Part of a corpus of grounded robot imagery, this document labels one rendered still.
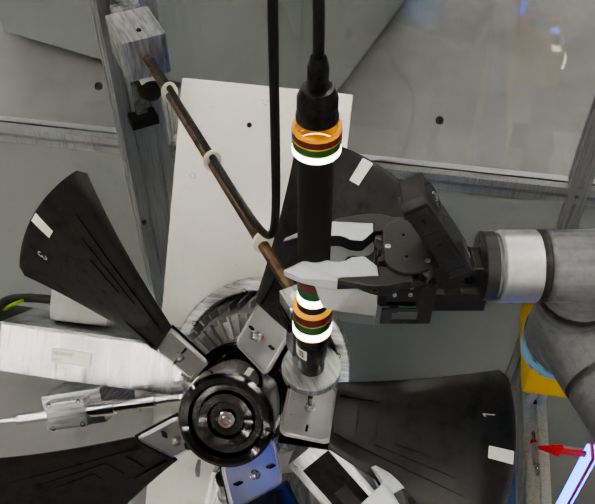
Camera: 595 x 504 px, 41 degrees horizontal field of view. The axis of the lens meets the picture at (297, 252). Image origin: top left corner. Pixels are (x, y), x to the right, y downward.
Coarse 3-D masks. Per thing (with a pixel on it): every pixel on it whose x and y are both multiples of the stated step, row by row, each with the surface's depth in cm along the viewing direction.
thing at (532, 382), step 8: (528, 304) 130; (520, 312) 136; (528, 312) 129; (520, 320) 136; (520, 328) 135; (520, 336) 134; (520, 344) 133; (528, 368) 123; (528, 376) 124; (536, 376) 123; (528, 384) 125; (536, 384) 125; (544, 384) 125; (552, 384) 124; (536, 392) 126; (544, 392) 126; (552, 392) 126; (560, 392) 125
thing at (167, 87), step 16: (272, 0) 67; (320, 0) 59; (272, 16) 69; (320, 16) 60; (272, 32) 70; (320, 32) 61; (272, 48) 71; (320, 48) 62; (272, 64) 72; (272, 80) 74; (176, 96) 114; (272, 96) 75; (272, 112) 76; (192, 128) 109; (272, 128) 78; (208, 144) 107; (272, 144) 79; (208, 160) 106; (272, 160) 81; (224, 176) 102; (272, 176) 82; (272, 192) 84; (240, 208) 99; (272, 208) 86; (256, 224) 95; (272, 224) 88; (256, 240) 95; (272, 240) 96
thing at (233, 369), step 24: (216, 360) 106; (240, 360) 101; (192, 384) 96; (216, 384) 96; (240, 384) 95; (264, 384) 97; (192, 408) 97; (216, 408) 97; (240, 408) 96; (264, 408) 95; (192, 432) 97; (216, 432) 97; (240, 432) 96; (264, 432) 95; (216, 456) 97; (240, 456) 96
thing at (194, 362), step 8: (168, 336) 101; (176, 336) 99; (160, 344) 104; (168, 344) 103; (176, 344) 101; (184, 344) 99; (168, 352) 105; (176, 352) 103; (192, 352) 100; (184, 360) 103; (192, 360) 101; (200, 360) 100; (184, 368) 105; (192, 368) 103; (200, 368) 101; (192, 376) 105
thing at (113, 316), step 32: (64, 192) 97; (32, 224) 102; (64, 224) 99; (96, 224) 96; (32, 256) 106; (64, 256) 102; (96, 256) 99; (128, 256) 96; (64, 288) 108; (96, 288) 103; (128, 288) 98; (128, 320) 103; (160, 320) 98
